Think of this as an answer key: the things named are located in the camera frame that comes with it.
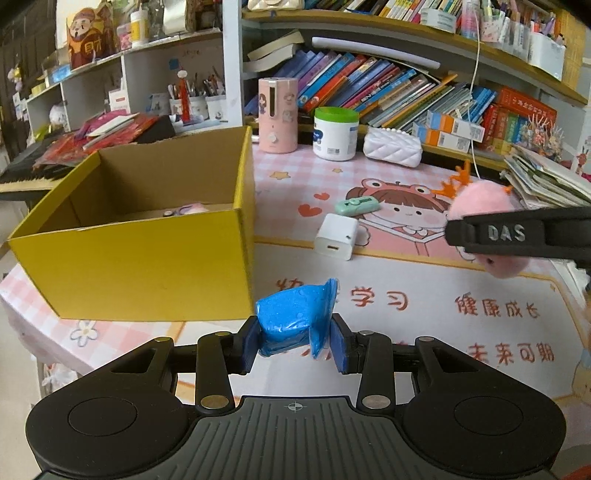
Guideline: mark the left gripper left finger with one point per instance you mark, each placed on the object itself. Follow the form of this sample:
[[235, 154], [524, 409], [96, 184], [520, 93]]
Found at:
[[220, 355]]

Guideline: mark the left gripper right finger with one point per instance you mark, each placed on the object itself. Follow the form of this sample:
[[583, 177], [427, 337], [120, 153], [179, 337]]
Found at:
[[368, 354]]

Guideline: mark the blue plastic packet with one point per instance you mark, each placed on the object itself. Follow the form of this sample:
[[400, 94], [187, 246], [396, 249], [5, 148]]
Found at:
[[296, 317]]

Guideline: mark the pink plush duck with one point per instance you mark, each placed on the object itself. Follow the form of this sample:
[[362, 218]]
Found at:
[[477, 197]]

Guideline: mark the grey mouse toy car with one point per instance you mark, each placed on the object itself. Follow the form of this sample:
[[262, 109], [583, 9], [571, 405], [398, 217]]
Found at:
[[193, 208]]

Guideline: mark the stack of papers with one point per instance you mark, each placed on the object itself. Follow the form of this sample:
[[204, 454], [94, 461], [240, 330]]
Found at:
[[542, 183]]

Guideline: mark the white charger cube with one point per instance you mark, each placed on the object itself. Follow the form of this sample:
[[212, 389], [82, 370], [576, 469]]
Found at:
[[336, 237]]

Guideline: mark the pink cartoon desk mat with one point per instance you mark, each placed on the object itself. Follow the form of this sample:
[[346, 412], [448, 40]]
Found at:
[[529, 327]]

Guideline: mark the red book set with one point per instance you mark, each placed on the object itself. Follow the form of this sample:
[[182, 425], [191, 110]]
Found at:
[[515, 118]]

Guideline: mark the yellow cardboard box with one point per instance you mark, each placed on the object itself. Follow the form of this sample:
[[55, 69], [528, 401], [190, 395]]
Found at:
[[97, 247]]

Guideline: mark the orange white medicine box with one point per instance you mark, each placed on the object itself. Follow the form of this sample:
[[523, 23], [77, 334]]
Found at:
[[451, 125]]

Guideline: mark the white quilted pouch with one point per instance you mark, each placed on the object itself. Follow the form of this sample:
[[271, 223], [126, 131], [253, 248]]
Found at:
[[393, 146]]

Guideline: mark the white jar green lid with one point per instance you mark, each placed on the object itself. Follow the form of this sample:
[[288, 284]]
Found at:
[[335, 133]]

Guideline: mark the red folders pile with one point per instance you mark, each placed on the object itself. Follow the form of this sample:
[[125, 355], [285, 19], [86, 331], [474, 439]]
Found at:
[[72, 148]]

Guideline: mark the pink cylindrical humidifier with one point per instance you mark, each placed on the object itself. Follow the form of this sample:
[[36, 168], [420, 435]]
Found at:
[[278, 115]]

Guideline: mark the black keyboard piano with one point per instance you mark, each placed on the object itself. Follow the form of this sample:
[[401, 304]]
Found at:
[[24, 180]]

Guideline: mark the white cubby shelf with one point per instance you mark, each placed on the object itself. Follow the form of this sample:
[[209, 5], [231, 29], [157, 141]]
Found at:
[[138, 72]]

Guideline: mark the fortune god figure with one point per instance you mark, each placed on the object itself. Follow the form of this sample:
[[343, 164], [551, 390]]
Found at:
[[91, 35]]

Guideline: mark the white quilted handbag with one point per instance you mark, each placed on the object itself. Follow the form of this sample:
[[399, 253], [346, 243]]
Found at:
[[274, 5]]

